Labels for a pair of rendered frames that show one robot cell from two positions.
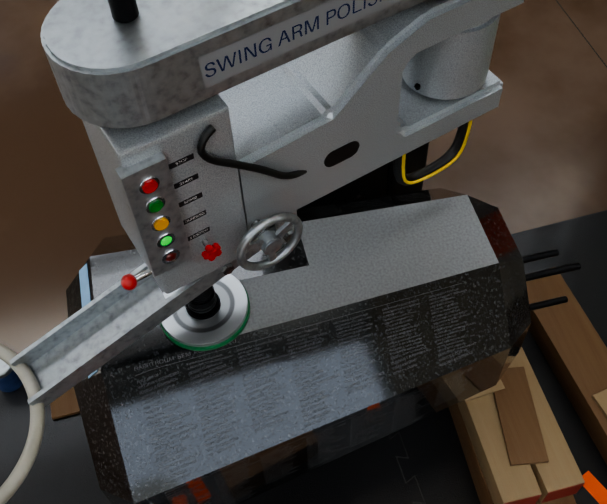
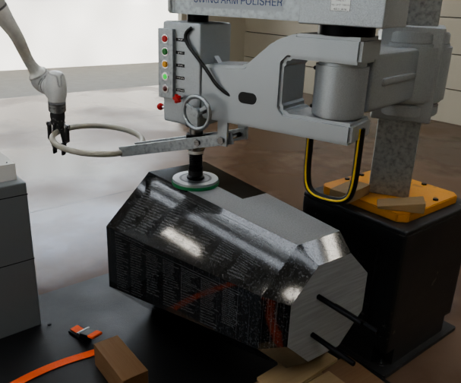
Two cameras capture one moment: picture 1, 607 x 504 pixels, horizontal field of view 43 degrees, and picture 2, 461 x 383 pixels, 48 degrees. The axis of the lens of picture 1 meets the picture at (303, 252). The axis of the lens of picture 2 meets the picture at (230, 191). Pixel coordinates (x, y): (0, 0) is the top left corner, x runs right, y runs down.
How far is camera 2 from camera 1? 2.01 m
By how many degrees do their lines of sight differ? 58
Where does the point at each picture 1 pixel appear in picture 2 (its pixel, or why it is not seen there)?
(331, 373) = (193, 235)
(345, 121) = (250, 75)
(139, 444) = (128, 205)
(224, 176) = (194, 63)
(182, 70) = not seen: outside the picture
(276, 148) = (219, 68)
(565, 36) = not seen: outside the picture
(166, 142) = (177, 25)
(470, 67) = (325, 93)
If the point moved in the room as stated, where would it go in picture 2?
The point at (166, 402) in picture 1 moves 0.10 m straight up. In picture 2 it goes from (148, 197) to (148, 177)
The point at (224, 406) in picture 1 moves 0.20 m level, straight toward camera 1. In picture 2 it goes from (157, 214) to (118, 226)
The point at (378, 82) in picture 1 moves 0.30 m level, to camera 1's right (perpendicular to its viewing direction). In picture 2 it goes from (267, 61) to (314, 72)
